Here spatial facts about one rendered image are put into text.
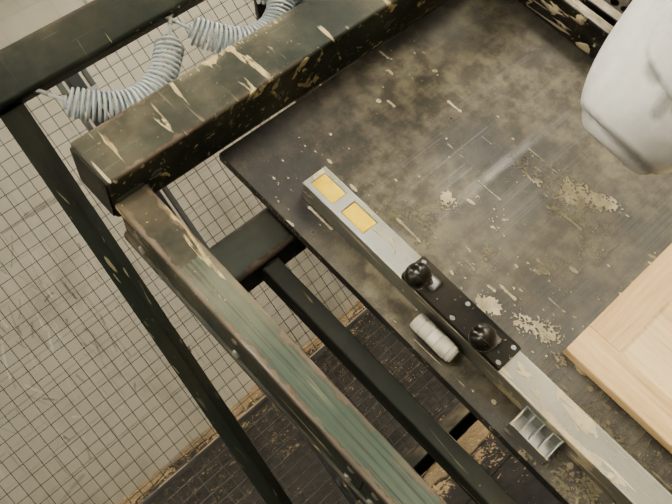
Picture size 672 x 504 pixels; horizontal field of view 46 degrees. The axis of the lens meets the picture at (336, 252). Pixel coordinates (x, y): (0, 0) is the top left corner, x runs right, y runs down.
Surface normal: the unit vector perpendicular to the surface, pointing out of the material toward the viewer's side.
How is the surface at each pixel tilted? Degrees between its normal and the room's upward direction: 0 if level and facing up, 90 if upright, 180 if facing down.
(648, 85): 64
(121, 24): 90
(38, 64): 90
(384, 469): 58
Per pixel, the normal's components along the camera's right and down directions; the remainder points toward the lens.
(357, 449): 0.09, -0.47
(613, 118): -0.77, 0.22
